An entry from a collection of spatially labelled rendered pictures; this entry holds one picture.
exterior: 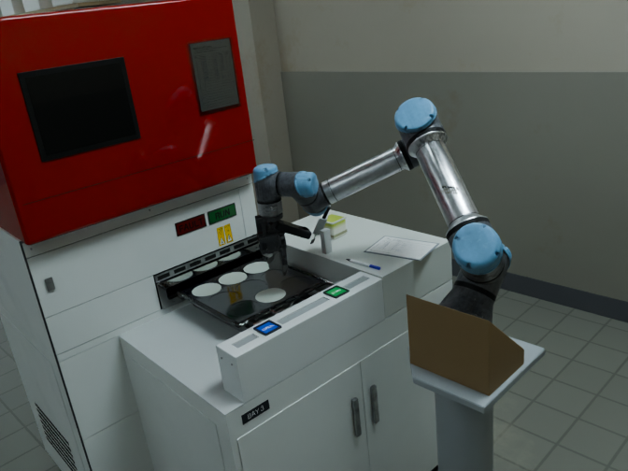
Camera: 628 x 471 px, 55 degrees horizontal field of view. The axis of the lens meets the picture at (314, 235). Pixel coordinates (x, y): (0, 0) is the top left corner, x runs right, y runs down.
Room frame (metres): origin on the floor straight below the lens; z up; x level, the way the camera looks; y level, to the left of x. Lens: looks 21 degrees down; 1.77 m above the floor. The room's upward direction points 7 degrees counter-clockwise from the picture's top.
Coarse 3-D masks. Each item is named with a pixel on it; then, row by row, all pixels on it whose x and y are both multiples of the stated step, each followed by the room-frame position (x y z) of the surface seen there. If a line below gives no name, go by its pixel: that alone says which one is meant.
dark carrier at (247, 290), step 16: (272, 272) 1.94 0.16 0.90; (288, 272) 1.92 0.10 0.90; (192, 288) 1.89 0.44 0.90; (224, 288) 1.85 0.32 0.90; (240, 288) 1.84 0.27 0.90; (256, 288) 1.83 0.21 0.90; (288, 288) 1.80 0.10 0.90; (304, 288) 1.78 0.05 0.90; (208, 304) 1.75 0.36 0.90; (224, 304) 1.74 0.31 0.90; (240, 304) 1.73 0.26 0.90; (256, 304) 1.71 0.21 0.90; (272, 304) 1.70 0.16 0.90; (240, 320) 1.62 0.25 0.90
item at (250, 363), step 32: (352, 288) 1.62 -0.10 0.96; (288, 320) 1.48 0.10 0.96; (320, 320) 1.50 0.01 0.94; (352, 320) 1.58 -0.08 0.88; (224, 352) 1.35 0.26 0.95; (256, 352) 1.35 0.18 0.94; (288, 352) 1.42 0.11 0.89; (320, 352) 1.49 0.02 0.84; (224, 384) 1.38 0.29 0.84; (256, 384) 1.34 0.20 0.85
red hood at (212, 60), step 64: (192, 0) 2.01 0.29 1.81; (0, 64) 1.63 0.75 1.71; (64, 64) 1.74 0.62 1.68; (128, 64) 1.85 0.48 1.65; (192, 64) 1.99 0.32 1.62; (0, 128) 1.61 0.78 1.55; (64, 128) 1.71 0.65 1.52; (128, 128) 1.82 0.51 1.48; (192, 128) 1.96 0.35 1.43; (0, 192) 1.68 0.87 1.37; (64, 192) 1.68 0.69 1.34; (128, 192) 1.80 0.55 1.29; (192, 192) 1.94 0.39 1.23
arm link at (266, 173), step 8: (256, 168) 1.75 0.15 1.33; (264, 168) 1.74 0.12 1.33; (272, 168) 1.74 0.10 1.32; (256, 176) 1.74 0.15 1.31; (264, 176) 1.73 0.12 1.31; (272, 176) 1.74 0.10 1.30; (256, 184) 1.75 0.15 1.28; (264, 184) 1.73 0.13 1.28; (272, 184) 1.72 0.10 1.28; (256, 192) 1.75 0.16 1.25; (264, 192) 1.73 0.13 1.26; (272, 192) 1.72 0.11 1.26; (264, 200) 1.73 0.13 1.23; (272, 200) 1.73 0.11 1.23
